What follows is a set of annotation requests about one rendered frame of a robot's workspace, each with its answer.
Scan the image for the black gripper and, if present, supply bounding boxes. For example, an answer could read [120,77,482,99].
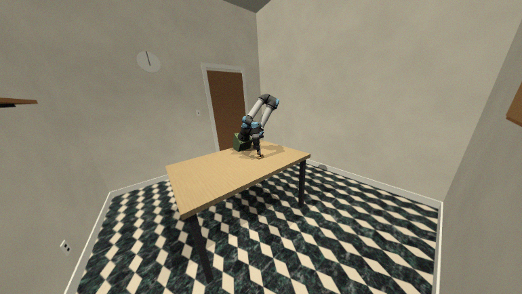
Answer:
[252,133,264,154]

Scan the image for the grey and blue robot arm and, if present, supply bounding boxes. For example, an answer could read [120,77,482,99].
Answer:
[238,93,279,142]

